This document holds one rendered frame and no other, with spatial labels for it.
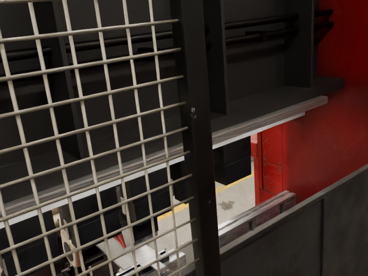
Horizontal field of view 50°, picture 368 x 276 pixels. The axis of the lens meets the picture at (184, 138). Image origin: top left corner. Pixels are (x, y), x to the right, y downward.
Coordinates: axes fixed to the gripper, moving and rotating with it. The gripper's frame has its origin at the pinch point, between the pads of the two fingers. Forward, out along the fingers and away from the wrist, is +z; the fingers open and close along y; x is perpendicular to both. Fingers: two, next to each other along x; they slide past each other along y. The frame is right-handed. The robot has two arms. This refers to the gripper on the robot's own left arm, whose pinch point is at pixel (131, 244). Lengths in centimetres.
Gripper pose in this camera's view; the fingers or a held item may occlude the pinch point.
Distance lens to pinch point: 153.3
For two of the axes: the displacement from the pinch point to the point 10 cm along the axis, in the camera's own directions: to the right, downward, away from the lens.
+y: 7.8, -2.5, 5.7
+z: 3.8, 9.2, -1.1
